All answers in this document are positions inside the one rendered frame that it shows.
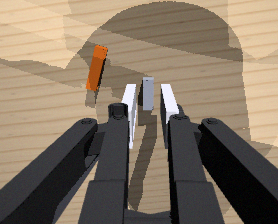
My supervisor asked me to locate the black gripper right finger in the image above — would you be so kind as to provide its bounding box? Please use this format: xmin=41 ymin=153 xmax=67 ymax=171
xmin=160 ymin=84 xmax=278 ymax=224

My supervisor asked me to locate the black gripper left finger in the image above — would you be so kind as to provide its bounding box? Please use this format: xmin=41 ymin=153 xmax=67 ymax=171
xmin=0 ymin=84 xmax=136 ymax=224

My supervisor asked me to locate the grey rectangular block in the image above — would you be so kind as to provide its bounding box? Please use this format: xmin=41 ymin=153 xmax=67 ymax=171
xmin=143 ymin=77 xmax=154 ymax=110

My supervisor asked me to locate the orange rod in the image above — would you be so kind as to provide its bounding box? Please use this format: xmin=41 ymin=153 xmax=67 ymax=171
xmin=86 ymin=45 xmax=108 ymax=91

